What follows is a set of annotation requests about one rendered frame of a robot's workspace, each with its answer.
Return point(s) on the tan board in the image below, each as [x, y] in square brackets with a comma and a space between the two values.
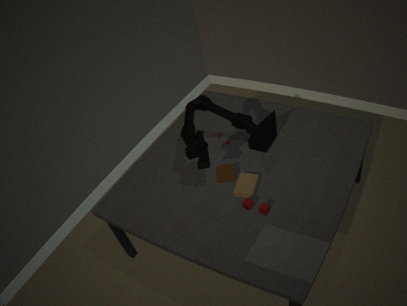
[246, 185]

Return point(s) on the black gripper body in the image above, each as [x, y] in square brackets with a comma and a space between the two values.
[203, 154]

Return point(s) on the red cube block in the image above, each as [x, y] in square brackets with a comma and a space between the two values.
[264, 209]
[248, 204]

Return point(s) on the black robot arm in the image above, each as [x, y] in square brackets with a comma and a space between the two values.
[195, 142]

